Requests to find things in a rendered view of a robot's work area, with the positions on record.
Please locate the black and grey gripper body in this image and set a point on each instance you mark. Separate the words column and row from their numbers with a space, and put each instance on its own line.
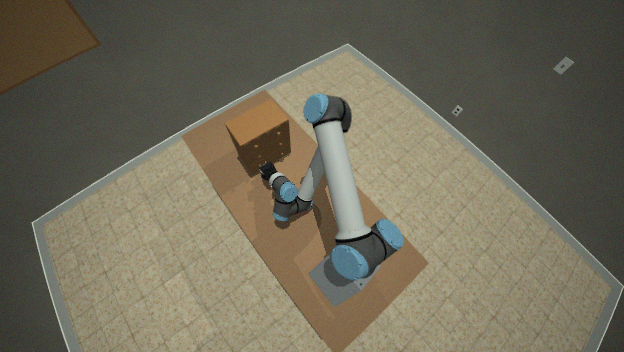
column 268, row 166

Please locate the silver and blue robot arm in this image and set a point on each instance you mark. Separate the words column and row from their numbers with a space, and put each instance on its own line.
column 352, row 258

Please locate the brown chest of drawers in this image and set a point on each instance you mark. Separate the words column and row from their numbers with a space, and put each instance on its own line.
column 254, row 123

